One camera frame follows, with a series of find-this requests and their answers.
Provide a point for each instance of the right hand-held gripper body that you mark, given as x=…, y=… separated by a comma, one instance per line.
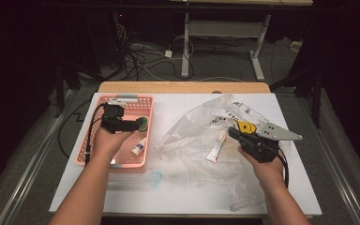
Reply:
x=262, y=146

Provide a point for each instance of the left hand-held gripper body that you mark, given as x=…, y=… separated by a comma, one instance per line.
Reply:
x=112, y=117

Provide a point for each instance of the green-capped small jar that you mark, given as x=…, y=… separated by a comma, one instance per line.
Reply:
x=143, y=123

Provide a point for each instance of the pink plastic basket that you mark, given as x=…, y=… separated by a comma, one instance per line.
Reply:
x=134, y=108

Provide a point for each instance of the small white dropper bottle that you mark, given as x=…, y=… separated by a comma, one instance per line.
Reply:
x=139, y=147

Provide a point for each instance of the white ointment tube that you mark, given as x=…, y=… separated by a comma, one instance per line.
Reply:
x=216, y=150

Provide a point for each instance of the clear plastic bag smiley print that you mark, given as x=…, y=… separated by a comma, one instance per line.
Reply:
x=193, y=140

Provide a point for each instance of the person's left hand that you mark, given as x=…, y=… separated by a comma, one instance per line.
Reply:
x=107, y=143

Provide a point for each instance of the person's right hand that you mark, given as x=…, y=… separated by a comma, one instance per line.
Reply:
x=268, y=173

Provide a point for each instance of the white board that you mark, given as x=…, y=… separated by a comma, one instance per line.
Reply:
x=175, y=101

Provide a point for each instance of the black stand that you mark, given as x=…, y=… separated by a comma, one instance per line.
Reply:
x=59, y=90
x=316, y=93

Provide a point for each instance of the white power adapter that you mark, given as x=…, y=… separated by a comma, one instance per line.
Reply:
x=168, y=53

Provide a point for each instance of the small white box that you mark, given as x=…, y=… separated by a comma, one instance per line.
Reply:
x=295, y=46

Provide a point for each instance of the metal floor rail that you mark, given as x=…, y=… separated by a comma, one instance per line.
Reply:
x=28, y=175
x=334, y=175

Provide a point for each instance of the white metal desk frame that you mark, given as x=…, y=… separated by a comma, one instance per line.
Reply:
x=186, y=47

